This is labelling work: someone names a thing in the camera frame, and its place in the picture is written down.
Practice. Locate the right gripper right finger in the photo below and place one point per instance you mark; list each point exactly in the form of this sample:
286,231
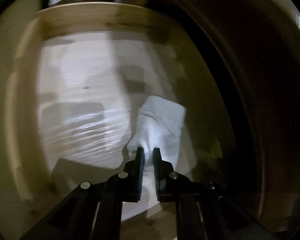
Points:
196,205

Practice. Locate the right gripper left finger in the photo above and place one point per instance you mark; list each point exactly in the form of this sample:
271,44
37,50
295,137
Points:
93,211

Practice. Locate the white underwear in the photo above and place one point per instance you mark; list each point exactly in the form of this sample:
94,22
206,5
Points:
160,124

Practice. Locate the wooden drawer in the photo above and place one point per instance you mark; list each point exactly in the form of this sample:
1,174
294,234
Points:
72,80

